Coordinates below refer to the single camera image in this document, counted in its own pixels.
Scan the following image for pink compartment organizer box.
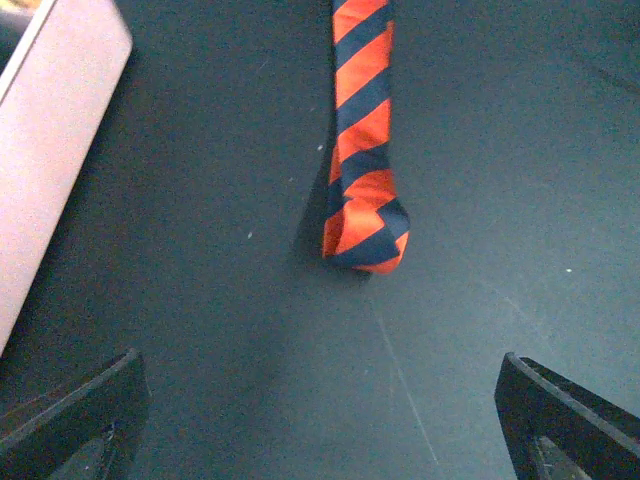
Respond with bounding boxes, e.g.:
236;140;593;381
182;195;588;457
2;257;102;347
1;0;133;343

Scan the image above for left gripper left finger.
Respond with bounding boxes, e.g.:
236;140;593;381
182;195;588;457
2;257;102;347
1;349;149;479

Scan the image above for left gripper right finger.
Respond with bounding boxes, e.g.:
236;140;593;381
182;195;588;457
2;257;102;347
494;352;639;479

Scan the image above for orange navy striped tie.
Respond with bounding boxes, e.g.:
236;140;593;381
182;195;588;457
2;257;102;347
322;0;410;274

